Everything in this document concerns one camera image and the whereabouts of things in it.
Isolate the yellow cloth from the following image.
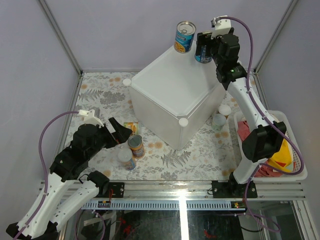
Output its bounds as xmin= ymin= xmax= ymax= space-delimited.
xmin=267 ymin=139 xmax=294 ymax=173

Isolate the white plastic basket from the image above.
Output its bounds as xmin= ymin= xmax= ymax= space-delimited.
xmin=233 ymin=110 xmax=308 ymax=183

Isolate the clear lid green jar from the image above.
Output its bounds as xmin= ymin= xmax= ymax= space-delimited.
xmin=211 ymin=113 xmax=227 ymax=131

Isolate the white lid yellow jar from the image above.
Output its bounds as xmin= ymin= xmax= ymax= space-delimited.
xmin=218 ymin=104 xmax=232 ymax=119

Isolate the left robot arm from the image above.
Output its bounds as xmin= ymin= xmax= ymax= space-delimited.
xmin=6 ymin=117 xmax=132 ymax=240

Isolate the blue soup can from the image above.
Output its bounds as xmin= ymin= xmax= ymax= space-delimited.
xmin=194 ymin=31 xmax=212 ymax=64
xmin=173 ymin=21 xmax=196 ymax=54

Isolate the aluminium front rail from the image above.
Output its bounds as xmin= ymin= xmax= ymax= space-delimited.
xmin=39 ymin=180 xmax=307 ymax=201

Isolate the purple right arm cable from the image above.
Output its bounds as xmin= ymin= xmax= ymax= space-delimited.
xmin=222 ymin=16 xmax=308 ymax=233

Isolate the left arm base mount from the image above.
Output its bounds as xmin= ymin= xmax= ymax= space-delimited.
xmin=95 ymin=182 xmax=125 ymax=199

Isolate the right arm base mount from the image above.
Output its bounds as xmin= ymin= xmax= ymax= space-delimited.
xmin=211 ymin=180 xmax=258 ymax=199

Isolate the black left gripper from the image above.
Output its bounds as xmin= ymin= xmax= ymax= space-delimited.
xmin=87 ymin=118 xmax=134 ymax=160

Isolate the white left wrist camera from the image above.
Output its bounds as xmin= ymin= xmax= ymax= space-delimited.
xmin=77 ymin=109 xmax=104 ymax=127

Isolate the white lid orange can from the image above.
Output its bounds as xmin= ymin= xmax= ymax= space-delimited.
xmin=117 ymin=148 xmax=137 ymax=171

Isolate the pink cloth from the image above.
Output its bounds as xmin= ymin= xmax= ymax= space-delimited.
xmin=237 ymin=120 xmax=251 ymax=142

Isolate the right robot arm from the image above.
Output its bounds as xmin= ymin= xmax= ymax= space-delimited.
xmin=195 ymin=31 xmax=287 ymax=198

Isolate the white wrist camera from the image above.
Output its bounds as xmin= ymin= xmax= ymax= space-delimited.
xmin=77 ymin=109 xmax=104 ymax=127
xmin=211 ymin=15 xmax=232 ymax=40

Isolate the white cube counter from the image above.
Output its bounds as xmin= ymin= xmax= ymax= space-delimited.
xmin=123 ymin=47 xmax=226 ymax=151

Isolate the white slotted cable duct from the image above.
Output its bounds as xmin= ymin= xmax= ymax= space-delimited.
xmin=81 ymin=200 xmax=246 ymax=211

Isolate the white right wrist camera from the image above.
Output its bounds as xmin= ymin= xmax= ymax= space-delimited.
xmin=211 ymin=15 xmax=232 ymax=40

